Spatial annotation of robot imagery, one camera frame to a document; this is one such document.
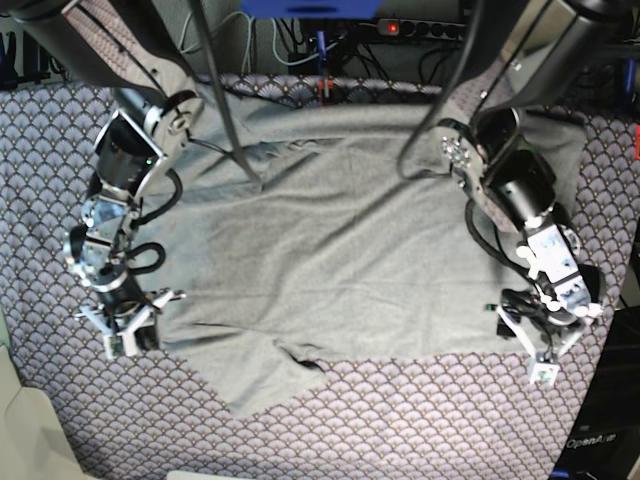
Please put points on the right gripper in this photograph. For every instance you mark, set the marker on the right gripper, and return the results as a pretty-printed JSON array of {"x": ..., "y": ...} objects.
[{"x": 133, "y": 332}]

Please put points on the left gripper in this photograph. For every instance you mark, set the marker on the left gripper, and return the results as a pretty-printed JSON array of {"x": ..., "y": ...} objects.
[{"x": 543, "y": 328}]

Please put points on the grey T-shirt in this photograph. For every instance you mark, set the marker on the grey T-shirt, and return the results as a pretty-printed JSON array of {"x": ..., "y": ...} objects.
[{"x": 331, "y": 257}]

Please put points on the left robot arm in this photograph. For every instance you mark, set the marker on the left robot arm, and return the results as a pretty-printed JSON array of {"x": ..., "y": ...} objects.
[{"x": 534, "y": 49}]

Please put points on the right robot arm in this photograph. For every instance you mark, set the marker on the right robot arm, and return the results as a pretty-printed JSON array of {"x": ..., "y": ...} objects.
[{"x": 124, "y": 46}]

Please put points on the fan-patterned tablecloth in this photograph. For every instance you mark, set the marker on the fan-patterned tablecloth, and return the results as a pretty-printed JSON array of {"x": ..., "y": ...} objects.
[{"x": 446, "y": 417}]

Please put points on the black OpenArm box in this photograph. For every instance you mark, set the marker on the black OpenArm box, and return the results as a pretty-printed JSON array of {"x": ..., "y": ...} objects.
[{"x": 604, "y": 441}]

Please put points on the beige chair at corner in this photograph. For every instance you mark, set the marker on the beige chair at corner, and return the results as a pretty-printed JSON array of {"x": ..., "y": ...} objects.
[{"x": 33, "y": 443}]

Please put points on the red clamp pad right edge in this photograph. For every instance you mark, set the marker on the red clamp pad right edge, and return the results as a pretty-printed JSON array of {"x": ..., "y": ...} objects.
[{"x": 637, "y": 142}]

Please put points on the blue clamp at right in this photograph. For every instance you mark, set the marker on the blue clamp at right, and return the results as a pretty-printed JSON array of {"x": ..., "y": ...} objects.
[{"x": 630, "y": 75}]

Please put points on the blue clamp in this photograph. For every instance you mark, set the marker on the blue clamp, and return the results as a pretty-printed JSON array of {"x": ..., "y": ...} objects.
[
  {"x": 630, "y": 75},
  {"x": 35, "y": 62}
]

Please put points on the blue clamp at left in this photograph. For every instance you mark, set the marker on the blue clamp at left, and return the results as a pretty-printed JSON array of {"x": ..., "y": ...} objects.
[{"x": 35, "y": 62}]

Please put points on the orange-tipped table clamp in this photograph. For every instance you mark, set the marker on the orange-tipped table clamp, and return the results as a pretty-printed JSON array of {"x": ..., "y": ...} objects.
[{"x": 325, "y": 84}]

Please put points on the black power strip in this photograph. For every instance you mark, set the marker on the black power strip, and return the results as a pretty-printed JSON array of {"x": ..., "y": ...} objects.
[{"x": 420, "y": 29}]

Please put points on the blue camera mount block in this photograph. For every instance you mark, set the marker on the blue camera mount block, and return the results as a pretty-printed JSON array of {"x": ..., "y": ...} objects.
[{"x": 311, "y": 9}]

